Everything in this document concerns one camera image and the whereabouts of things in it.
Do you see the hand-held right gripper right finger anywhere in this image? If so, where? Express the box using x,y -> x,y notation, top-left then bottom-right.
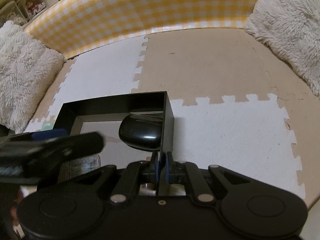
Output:
165,152 -> 250,206

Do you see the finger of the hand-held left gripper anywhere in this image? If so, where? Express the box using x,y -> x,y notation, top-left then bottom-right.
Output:
35,132 -> 105,164
32,129 -> 69,141

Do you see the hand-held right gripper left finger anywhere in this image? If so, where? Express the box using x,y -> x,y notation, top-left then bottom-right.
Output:
75,152 -> 160,204

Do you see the black earbud case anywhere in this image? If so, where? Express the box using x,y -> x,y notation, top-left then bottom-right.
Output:
118,114 -> 164,152

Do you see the black box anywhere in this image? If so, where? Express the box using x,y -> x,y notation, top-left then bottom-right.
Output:
51,91 -> 175,197

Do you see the fluffy white pillow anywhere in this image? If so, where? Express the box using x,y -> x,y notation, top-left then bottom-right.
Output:
0,20 -> 66,134
244,0 -> 320,95

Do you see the foam puzzle floor mat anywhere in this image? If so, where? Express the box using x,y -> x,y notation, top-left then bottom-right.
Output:
24,27 -> 320,210

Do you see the clear doll display case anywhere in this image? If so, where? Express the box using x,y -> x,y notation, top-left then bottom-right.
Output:
0,1 -> 22,27
16,0 -> 48,23

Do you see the yellow checkered bed cover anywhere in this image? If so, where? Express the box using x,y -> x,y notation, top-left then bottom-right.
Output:
24,0 -> 267,59

